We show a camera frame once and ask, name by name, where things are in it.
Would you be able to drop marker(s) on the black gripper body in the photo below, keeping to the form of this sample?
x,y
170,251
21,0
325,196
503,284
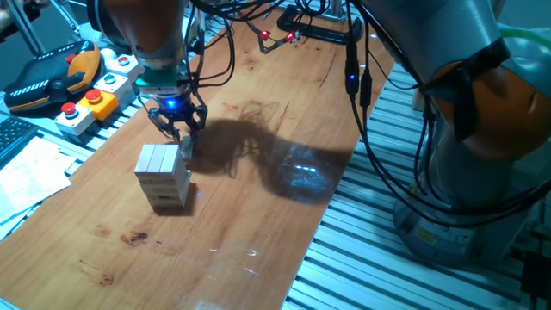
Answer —
x,y
174,105

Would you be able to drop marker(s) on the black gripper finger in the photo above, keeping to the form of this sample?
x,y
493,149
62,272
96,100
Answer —
x,y
199,120
165,125

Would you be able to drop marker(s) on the single wooden Jenga block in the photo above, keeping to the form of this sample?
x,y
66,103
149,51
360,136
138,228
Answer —
x,y
187,148

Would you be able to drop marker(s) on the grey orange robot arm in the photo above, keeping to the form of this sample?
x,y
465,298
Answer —
x,y
452,26

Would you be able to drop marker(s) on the white box red button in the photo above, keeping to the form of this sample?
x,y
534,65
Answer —
x,y
125,64
73,119

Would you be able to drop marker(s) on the white box green button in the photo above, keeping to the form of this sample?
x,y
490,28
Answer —
x,y
113,84

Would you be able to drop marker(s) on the yellow box red button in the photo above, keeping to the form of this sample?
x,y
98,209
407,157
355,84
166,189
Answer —
x,y
98,103

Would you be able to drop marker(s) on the small white round object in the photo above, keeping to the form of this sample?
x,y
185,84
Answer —
x,y
107,54

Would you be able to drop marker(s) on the orange black teach pendant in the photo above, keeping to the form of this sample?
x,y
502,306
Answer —
x,y
47,79

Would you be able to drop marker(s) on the glossy wood grain mat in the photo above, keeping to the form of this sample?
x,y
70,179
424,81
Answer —
x,y
241,241

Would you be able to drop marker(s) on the grey metal stand bar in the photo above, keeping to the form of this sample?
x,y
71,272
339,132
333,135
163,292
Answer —
x,y
26,28
64,15

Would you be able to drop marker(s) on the white paper sheets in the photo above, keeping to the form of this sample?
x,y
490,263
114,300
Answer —
x,y
30,176

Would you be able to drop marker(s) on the black computer keyboard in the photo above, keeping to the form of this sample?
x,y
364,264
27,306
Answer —
x,y
13,137

